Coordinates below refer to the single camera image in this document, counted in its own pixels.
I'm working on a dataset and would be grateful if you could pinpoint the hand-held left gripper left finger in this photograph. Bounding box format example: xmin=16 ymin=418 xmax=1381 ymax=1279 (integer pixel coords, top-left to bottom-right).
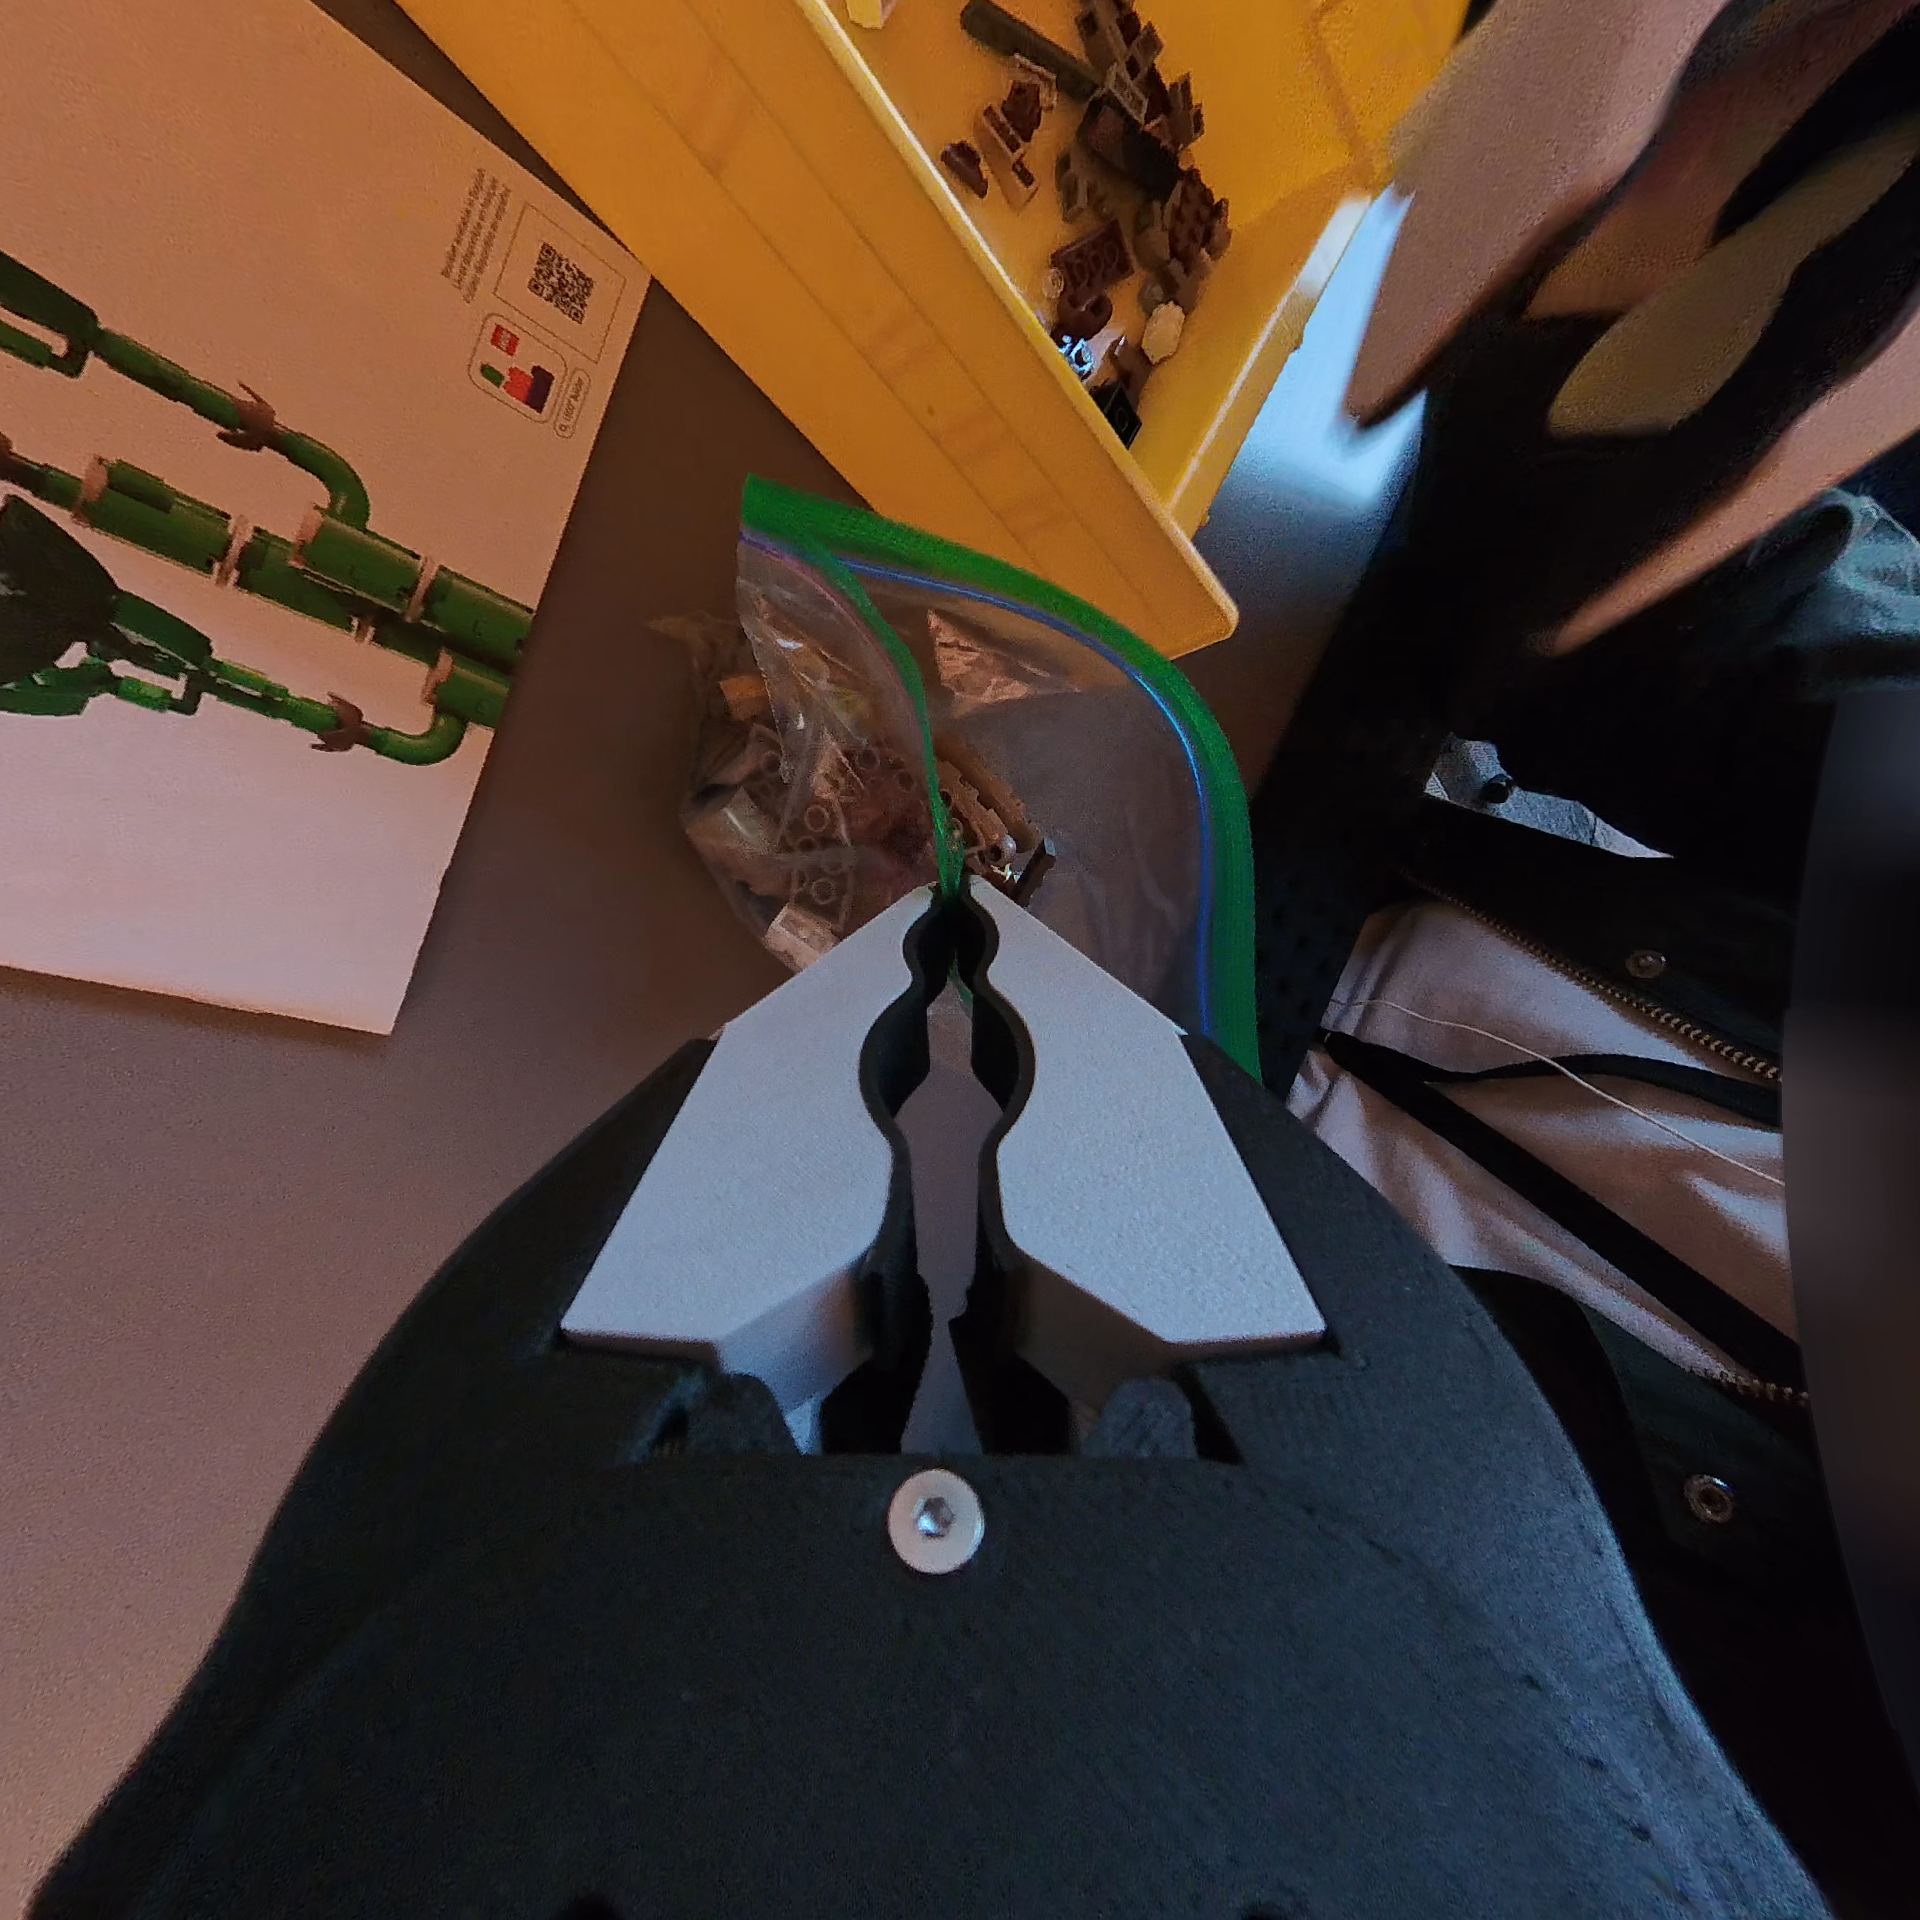
xmin=559 ymin=873 xmax=974 ymax=1454

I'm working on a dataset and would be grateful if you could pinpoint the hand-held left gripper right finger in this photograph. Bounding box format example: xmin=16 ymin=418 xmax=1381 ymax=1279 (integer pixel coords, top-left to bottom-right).
xmin=967 ymin=873 xmax=1327 ymax=1454

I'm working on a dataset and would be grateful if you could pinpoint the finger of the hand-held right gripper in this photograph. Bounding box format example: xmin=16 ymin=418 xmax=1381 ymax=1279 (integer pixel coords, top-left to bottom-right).
xmin=1528 ymin=345 xmax=1920 ymax=663
xmin=1341 ymin=0 xmax=1779 ymax=433

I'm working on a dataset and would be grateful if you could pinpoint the pile of toy building bricks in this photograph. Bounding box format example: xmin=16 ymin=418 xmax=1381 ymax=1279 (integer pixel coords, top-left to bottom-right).
xmin=839 ymin=0 xmax=1239 ymax=454

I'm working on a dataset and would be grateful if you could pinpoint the small cluster of toy bricks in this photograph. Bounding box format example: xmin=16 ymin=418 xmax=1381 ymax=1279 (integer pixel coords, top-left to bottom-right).
xmin=671 ymin=614 xmax=1059 ymax=969

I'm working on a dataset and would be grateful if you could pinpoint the clear zip bag green seal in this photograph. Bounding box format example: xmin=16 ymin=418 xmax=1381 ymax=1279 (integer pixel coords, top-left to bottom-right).
xmin=652 ymin=477 xmax=1263 ymax=1086

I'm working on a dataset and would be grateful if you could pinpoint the yellow plastic storage bin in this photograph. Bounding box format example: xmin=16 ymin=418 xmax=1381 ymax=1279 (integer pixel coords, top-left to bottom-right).
xmin=394 ymin=0 xmax=1479 ymax=663

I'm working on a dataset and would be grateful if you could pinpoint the grey desk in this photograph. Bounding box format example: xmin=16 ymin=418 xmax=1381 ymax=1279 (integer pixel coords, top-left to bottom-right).
xmin=0 ymin=0 xmax=1426 ymax=1920

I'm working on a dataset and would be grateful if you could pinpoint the white shirt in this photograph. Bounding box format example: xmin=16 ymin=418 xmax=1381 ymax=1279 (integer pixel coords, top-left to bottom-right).
xmin=1286 ymin=902 xmax=1808 ymax=1390

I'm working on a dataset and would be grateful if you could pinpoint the black perforated chair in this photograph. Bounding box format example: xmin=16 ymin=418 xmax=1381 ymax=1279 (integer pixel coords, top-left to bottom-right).
xmin=1253 ymin=704 xmax=1450 ymax=1098

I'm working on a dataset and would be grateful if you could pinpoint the dark green jacket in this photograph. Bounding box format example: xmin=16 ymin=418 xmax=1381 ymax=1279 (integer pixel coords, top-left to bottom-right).
xmin=1350 ymin=299 xmax=1920 ymax=1801

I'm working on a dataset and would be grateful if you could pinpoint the plant building instruction booklet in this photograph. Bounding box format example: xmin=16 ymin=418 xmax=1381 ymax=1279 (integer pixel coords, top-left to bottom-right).
xmin=0 ymin=0 xmax=653 ymax=1038

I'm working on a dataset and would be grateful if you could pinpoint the black lanyard strap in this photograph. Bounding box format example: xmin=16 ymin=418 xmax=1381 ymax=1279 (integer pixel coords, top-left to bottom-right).
xmin=1319 ymin=1035 xmax=1800 ymax=1384

